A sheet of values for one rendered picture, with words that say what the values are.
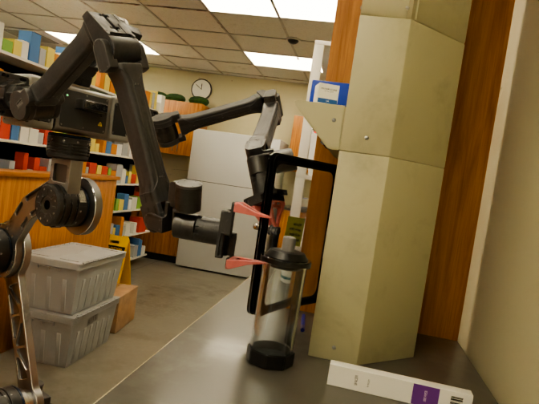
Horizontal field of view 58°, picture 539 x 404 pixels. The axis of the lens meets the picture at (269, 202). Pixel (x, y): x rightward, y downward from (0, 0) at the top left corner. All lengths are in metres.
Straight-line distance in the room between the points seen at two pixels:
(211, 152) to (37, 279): 3.49
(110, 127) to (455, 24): 1.13
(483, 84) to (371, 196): 0.58
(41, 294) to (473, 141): 2.62
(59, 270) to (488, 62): 2.54
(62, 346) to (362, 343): 2.41
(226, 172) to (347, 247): 5.15
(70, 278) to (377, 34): 2.47
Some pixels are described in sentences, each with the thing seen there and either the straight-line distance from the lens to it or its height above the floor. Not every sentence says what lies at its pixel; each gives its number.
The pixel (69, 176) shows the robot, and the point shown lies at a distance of 1.72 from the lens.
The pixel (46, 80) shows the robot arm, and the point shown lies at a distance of 1.37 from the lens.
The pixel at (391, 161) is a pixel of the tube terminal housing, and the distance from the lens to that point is 1.11.
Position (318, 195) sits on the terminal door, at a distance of 1.34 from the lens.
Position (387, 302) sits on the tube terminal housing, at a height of 1.08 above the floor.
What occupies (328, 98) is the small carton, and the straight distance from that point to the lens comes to 1.20.
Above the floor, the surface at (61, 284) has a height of 0.51.
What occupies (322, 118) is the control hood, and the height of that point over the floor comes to 1.48.
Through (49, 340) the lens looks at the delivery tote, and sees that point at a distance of 3.34.
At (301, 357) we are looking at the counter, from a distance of 1.15.
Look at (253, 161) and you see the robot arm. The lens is 1.30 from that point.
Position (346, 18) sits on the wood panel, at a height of 1.82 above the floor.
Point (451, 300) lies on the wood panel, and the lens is 1.53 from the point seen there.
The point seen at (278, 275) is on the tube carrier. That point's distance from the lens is 1.00.
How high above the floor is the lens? 1.33
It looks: 3 degrees down
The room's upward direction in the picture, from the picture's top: 8 degrees clockwise
